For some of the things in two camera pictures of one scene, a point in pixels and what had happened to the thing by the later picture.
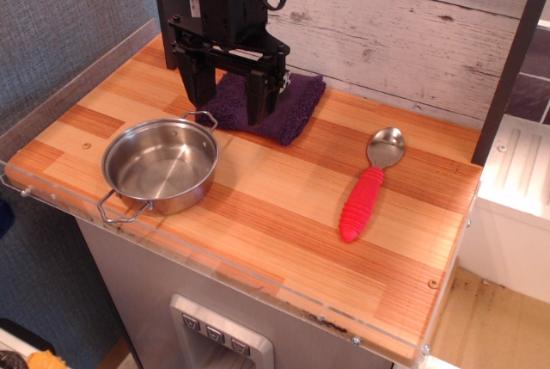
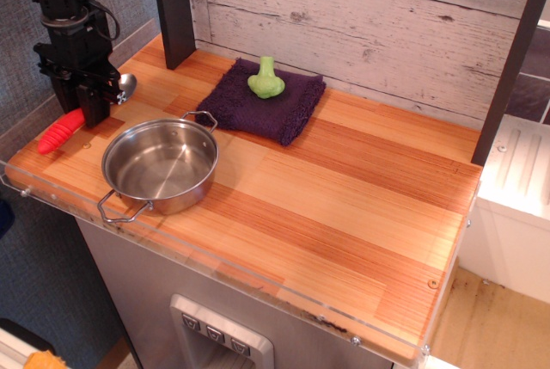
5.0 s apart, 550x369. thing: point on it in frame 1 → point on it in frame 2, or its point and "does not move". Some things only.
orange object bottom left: [45, 359] does not move
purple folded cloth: [297, 100] does not move
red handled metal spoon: [385, 147] → [127, 84]
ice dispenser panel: [206, 339] does not move
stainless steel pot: [168, 163] does not move
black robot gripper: [233, 22] → [79, 53]
